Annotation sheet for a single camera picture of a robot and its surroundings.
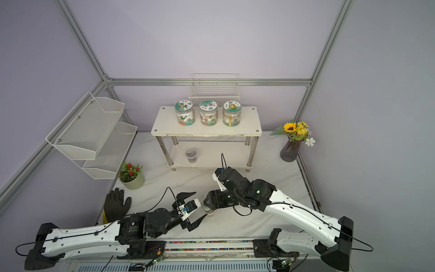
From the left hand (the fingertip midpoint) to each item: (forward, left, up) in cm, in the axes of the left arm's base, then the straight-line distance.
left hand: (198, 203), depth 69 cm
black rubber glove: (+5, +46, -18) cm, 50 cm away
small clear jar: (+29, +7, -6) cm, 31 cm away
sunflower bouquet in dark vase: (+35, -49, +6) cm, 60 cm away
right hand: (-1, -6, +1) cm, 6 cm away
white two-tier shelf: (+24, -3, +14) cm, 29 cm away
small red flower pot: (+17, +37, -8) cm, 42 cm away
